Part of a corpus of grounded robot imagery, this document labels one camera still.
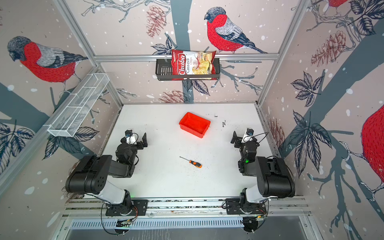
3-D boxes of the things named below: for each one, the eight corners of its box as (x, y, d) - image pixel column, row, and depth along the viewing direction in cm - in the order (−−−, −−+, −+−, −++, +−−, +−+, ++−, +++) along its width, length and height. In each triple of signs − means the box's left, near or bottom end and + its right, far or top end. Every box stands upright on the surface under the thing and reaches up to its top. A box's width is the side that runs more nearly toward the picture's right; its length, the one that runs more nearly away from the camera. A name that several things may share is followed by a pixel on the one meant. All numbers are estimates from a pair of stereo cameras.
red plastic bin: (178, 126, 108) (177, 122, 105) (189, 114, 116) (189, 110, 113) (201, 139, 101) (201, 136, 97) (211, 126, 109) (212, 122, 105)
